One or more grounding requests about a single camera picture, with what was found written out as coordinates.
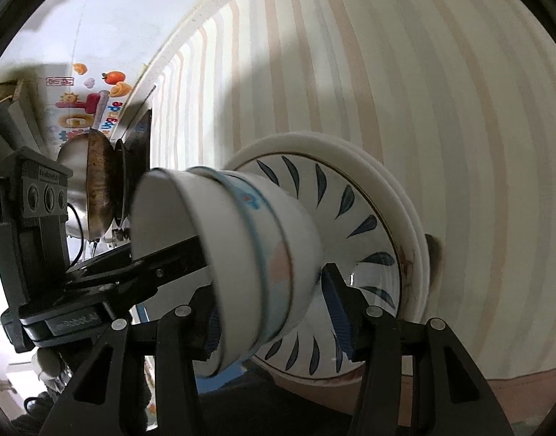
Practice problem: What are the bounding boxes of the person's left hand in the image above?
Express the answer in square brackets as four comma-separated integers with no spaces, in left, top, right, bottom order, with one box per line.
[33,349,73,391]

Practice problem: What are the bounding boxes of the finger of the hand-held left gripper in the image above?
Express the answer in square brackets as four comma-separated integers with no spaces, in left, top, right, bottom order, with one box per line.
[69,235,210,292]
[101,275,214,315]

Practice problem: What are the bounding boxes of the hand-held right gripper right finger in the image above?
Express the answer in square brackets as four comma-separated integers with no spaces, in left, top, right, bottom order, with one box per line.
[321,263,517,436]

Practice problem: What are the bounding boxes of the black cable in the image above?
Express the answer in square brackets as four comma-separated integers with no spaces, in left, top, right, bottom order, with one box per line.
[66,203,86,265]

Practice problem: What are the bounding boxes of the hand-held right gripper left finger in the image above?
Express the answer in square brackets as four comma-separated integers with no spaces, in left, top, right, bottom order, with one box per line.
[39,284,222,436]

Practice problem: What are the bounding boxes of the blue leaf pattern plate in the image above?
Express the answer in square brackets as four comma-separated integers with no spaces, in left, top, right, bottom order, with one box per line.
[235,154,403,380]

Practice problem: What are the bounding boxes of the white plate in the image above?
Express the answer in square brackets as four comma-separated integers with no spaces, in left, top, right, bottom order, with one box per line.
[351,145,419,324]
[221,132,432,328]

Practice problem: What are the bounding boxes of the metal wok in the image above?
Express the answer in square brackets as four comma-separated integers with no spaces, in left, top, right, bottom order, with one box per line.
[57,128,118,242]

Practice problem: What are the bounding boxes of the white bowl with blue rim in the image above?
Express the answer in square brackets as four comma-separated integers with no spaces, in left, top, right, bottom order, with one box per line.
[187,166,290,364]

